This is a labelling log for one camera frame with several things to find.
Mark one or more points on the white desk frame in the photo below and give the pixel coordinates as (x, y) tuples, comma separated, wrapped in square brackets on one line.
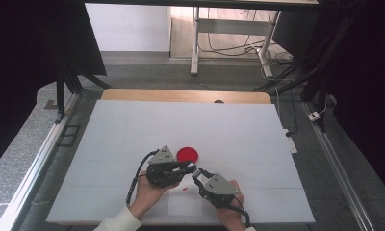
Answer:
[(232, 27)]

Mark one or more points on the aluminium rail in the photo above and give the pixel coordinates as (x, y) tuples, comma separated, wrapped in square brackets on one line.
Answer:
[(36, 170), (338, 170)]

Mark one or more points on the small blue and white stamp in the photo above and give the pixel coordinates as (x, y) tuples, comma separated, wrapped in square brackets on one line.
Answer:
[(196, 174)]

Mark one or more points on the white paper sheet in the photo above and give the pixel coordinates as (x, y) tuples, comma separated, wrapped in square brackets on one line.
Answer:
[(184, 202)]

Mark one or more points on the white power strip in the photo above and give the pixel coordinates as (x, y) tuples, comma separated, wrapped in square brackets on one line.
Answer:
[(291, 144)]

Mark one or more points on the person's left hand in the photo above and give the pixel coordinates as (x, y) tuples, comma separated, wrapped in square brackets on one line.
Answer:
[(148, 195)]

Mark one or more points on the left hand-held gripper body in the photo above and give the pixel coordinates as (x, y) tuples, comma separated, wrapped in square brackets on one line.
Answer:
[(161, 173)]

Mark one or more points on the wooden table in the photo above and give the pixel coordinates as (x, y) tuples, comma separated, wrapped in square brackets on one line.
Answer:
[(181, 95)]

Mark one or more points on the person's right hand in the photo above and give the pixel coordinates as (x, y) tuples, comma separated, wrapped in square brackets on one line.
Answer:
[(232, 215)]

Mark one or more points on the black curtain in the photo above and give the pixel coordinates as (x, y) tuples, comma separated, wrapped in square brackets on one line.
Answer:
[(20, 64), (367, 80)]

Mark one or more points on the round red dish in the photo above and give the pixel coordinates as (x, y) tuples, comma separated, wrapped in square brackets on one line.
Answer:
[(187, 154)]

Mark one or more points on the black metal stand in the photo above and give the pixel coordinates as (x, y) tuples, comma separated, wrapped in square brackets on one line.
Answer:
[(319, 64), (60, 96)]

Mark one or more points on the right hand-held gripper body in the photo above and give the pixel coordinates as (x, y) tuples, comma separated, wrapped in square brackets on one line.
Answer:
[(218, 191)]

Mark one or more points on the small white adapter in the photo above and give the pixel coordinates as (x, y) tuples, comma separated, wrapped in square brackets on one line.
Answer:
[(314, 116)]

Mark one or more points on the white cover board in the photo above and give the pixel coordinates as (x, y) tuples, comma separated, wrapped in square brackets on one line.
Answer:
[(229, 128)]

